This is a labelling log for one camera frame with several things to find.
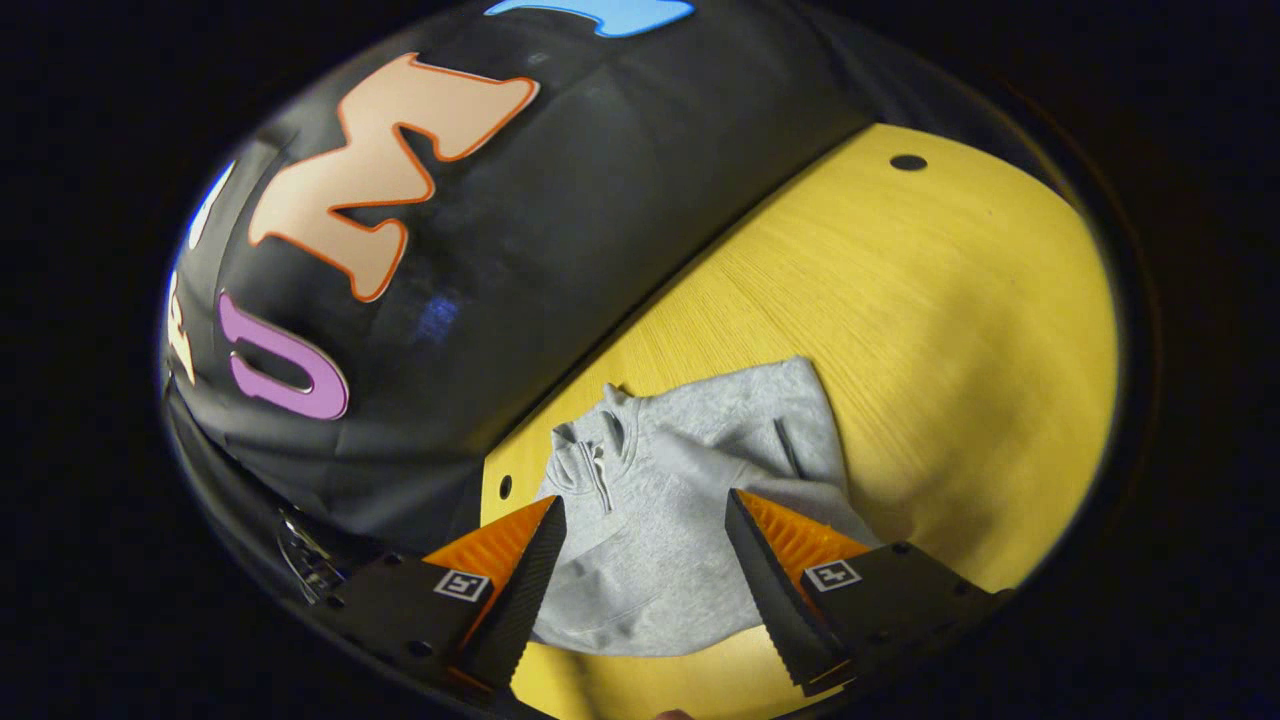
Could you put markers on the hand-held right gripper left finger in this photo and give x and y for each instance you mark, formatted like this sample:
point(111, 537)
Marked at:
point(520, 620)

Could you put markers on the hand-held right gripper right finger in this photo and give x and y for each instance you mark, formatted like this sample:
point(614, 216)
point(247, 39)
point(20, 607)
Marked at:
point(780, 620)

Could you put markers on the grey zip-neck sweatshirt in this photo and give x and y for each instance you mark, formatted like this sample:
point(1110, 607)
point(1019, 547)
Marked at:
point(660, 500)

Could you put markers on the metal clamp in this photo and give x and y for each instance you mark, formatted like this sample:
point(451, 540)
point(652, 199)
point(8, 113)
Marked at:
point(310, 558)

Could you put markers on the black backdrop cloth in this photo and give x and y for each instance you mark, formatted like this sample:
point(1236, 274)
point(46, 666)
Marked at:
point(560, 230)

